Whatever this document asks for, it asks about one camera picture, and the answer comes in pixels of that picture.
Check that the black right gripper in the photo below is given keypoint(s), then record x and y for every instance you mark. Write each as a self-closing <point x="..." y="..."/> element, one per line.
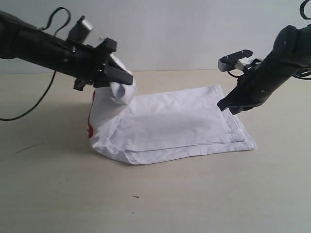
<point x="252" y="90"/>

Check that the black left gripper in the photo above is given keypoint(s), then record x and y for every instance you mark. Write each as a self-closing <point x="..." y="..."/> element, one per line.
<point x="103" y="64"/>

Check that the white t-shirt red Chinese patch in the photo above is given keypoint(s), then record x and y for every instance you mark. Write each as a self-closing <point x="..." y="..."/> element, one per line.
<point x="160" y="127"/>

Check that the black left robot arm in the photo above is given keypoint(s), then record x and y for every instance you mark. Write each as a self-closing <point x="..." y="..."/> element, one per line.
<point x="88" y="65"/>

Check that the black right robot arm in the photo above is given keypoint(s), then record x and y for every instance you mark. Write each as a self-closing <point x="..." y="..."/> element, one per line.
<point x="290" y="53"/>

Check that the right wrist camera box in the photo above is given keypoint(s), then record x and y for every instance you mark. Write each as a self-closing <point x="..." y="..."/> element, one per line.
<point x="241" y="60"/>

